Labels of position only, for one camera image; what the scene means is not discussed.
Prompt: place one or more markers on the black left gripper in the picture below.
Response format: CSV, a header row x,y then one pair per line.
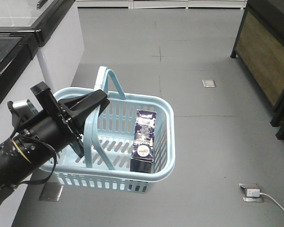
x,y
55,125

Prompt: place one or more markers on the light blue plastic shopping basket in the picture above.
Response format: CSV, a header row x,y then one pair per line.
x,y
108,143

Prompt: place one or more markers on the dark blue Chocofiello cookie box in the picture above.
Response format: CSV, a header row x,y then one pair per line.
x,y
143,142

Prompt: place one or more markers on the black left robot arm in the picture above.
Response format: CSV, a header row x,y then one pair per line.
x,y
20,155

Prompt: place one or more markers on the closed steel floor socket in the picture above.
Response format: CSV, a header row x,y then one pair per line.
x,y
51,192

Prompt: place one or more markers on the near white chest freezer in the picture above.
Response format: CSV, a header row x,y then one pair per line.
x,y
19,71

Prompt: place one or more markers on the white chest freezer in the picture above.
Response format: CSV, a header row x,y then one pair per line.
x,y
56,27
19,71

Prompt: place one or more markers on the far white chest freezer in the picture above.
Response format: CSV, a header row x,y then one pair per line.
x,y
56,27

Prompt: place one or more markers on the white store shelf base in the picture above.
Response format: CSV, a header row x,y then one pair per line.
x,y
162,4

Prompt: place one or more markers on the far steel floor socket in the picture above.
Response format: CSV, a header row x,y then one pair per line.
x,y
208,83

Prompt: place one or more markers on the open steel floor socket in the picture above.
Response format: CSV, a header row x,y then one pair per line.
x,y
242,186

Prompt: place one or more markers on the white power adapter plug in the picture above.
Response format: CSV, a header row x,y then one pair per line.
x,y
252,192

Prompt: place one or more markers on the wooden black-framed display stand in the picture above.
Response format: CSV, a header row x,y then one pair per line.
x,y
260,45

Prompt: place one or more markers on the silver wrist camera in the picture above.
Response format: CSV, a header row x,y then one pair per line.
x,y
23,108

